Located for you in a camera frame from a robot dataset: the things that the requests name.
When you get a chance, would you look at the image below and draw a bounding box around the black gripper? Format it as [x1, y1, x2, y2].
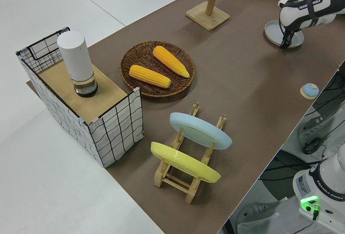
[279, 22, 296, 50]

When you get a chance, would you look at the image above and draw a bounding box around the gray plate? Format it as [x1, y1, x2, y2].
[264, 19, 305, 49]

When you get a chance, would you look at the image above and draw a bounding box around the light blue plate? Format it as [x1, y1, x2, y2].
[169, 112, 233, 152]

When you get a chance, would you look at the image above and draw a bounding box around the yellow plate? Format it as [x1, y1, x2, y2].
[149, 141, 222, 184]

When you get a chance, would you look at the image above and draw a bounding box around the blue desk bell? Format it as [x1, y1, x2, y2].
[300, 82, 321, 100]

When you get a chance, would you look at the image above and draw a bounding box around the brown table mat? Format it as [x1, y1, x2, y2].
[25, 0, 345, 234]

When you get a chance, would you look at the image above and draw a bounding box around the wooden mug rack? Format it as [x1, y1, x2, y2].
[185, 0, 234, 32]

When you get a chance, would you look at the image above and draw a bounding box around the yellow corn cob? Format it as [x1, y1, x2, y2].
[152, 45, 191, 79]
[129, 64, 172, 89]

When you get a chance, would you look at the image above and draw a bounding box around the brown wicker basket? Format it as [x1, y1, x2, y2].
[119, 40, 196, 100]

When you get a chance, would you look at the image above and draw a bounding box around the wooden dish rack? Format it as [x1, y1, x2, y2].
[153, 102, 228, 205]

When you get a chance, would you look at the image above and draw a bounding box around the white cylinder bottle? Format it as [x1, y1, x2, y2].
[57, 29, 98, 98]

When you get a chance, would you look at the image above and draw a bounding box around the wire grid wooden shelf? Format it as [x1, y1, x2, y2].
[16, 26, 144, 169]

